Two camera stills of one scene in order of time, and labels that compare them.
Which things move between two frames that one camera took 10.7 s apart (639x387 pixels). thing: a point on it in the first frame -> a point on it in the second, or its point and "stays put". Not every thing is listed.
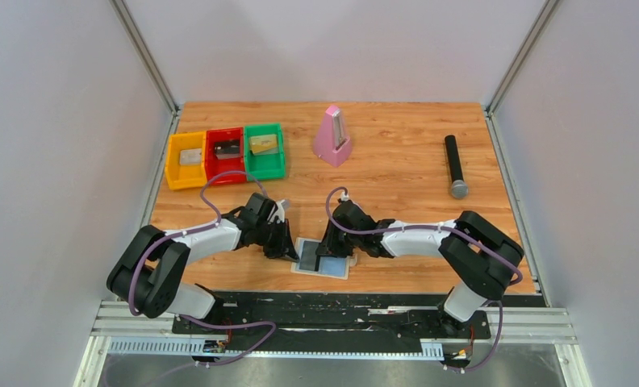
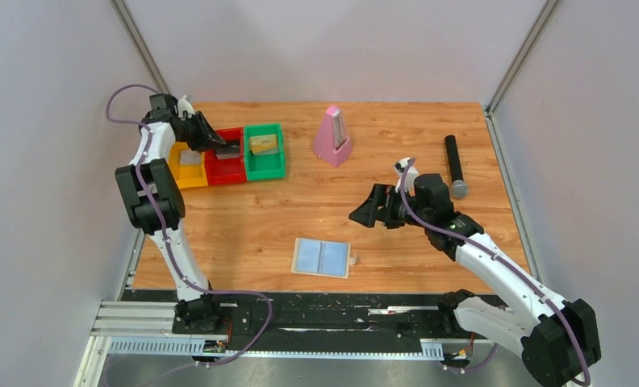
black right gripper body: (351, 242) -> (402, 214)
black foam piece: (227, 149) stays put
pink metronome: (331, 144) stays put
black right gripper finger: (333, 242) -> (380, 207)
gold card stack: (261, 144) stays put
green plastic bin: (265, 167) stays put
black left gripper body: (269, 238) -> (194, 133)
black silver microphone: (459, 186) stays put
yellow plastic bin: (185, 176) stays put
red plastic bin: (215, 166) stays put
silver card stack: (190, 156) stays put
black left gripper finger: (287, 247) -> (212, 135)
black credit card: (309, 260) -> (227, 153)
